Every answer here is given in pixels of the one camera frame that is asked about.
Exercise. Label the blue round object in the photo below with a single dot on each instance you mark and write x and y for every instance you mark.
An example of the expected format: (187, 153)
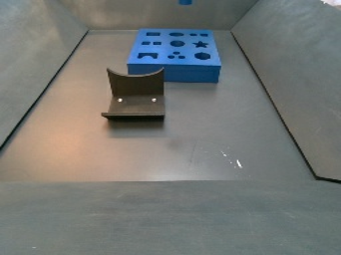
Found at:
(185, 2)

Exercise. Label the black curved holder stand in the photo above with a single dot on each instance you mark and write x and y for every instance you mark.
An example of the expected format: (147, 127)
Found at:
(138, 95)

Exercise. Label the blue shape sorter block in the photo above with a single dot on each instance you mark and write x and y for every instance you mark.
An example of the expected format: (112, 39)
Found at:
(183, 51)

